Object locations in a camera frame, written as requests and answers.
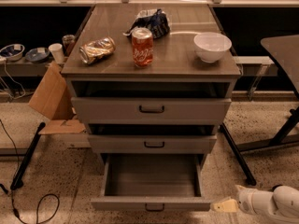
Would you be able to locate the blue bowl right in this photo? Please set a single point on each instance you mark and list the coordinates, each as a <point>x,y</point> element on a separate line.
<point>37,55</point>

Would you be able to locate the grey drawer cabinet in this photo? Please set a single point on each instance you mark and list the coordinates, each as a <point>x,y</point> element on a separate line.
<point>175,72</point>

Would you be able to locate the white bowl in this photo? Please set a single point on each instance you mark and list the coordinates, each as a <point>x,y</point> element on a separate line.
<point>211,47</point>

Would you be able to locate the crumpled blue chip bag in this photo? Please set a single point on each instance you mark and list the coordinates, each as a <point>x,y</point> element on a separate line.
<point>154,20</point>

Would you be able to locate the red soda can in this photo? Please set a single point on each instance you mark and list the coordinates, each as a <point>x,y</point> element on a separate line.
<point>142,44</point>

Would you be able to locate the black table leg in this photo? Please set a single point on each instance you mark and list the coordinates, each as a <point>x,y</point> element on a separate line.
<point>17,179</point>
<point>249,176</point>

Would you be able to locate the brown cardboard box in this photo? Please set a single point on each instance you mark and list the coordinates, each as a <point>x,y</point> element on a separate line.
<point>53,101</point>

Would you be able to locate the blue bowl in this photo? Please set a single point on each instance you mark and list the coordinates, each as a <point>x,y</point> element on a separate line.
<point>12,52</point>
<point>37,55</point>

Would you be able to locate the grey middle drawer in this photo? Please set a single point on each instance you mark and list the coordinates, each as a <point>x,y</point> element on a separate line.
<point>152,144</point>

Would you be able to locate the black right table leg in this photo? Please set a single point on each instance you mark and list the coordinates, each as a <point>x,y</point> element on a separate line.
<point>249,176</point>

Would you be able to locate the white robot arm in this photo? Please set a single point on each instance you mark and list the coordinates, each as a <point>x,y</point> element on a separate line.
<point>280,205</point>

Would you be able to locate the blue bowl left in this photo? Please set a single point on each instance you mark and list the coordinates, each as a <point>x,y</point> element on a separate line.
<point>12,52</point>

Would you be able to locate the grey drawer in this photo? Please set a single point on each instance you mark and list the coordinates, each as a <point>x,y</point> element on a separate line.
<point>152,144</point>
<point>95,110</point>
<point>152,183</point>

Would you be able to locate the brown glass jar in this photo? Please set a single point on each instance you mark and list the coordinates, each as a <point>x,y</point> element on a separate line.
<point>68,42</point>

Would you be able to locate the crushed gold can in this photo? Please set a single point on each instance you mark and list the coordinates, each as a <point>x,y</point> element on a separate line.
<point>96,50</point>

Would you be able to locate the white paper cup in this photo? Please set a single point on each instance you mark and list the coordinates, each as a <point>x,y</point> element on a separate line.
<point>57,52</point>

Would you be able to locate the grey top drawer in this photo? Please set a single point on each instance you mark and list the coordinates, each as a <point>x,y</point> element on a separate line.
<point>95,110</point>

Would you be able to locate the grey bottom drawer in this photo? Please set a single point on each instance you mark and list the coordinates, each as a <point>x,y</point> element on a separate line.
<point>152,183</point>

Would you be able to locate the black left table leg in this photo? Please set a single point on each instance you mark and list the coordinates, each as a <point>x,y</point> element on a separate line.
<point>17,179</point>

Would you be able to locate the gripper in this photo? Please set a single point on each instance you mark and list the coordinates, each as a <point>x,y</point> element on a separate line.
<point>246,199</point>

